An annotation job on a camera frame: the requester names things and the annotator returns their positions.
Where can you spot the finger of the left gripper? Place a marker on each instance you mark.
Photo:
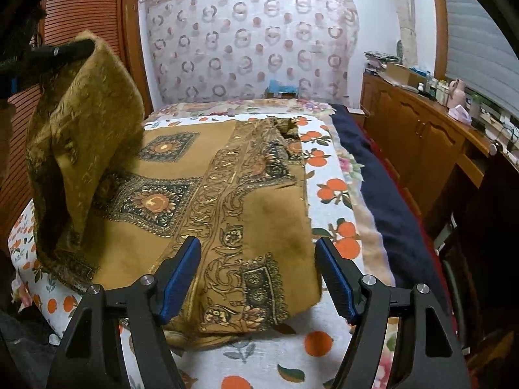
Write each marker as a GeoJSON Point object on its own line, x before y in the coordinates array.
{"type": "Point", "coordinates": [46, 57]}

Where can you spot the wooden sideboard cabinet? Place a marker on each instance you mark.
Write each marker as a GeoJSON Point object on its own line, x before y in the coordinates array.
{"type": "Point", "coordinates": [445, 169]}

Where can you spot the cardboard box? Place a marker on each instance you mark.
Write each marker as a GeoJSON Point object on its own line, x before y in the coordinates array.
{"type": "Point", "coordinates": [399, 75]}

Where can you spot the wooden louvered wardrobe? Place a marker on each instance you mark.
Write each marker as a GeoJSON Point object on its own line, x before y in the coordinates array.
{"type": "Point", "coordinates": [52, 118]}

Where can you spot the grey window blind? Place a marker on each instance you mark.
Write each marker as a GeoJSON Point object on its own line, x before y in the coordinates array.
{"type": "Point", "coordinates": [480, 55]}

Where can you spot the blue item at headboard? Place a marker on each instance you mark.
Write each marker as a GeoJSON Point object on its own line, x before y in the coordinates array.
{"type": "Point", "coordinates": [277, 90]}

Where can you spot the navy blue blanket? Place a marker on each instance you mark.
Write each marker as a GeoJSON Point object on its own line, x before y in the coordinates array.
{"type": "Point", "coordinates": [410, 258]}

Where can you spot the orange print bed sheet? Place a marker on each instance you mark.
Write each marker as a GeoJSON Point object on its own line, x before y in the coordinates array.
{"type": "Point", "coordinates": [257, 191]}

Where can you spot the pink jug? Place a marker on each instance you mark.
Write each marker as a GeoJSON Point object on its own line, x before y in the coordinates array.
{"type": "Point", "coordinates": [456, 94]}

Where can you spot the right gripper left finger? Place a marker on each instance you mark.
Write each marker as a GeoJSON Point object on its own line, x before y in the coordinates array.
{"type": "Point", "coordinates": [90, 354]}

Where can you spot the circle pattern wall curtain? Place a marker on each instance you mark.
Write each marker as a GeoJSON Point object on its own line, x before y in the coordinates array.
{"type": "Point", "coordinates": [210, 50]}

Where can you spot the brown patterned scarf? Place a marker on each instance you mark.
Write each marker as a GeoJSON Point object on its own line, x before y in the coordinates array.
{"type": "Point", "coordinates": [67, 259]}

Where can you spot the floral quilt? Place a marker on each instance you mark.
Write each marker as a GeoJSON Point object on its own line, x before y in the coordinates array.
{"type": "Point", "coordinates": [352, 170]}

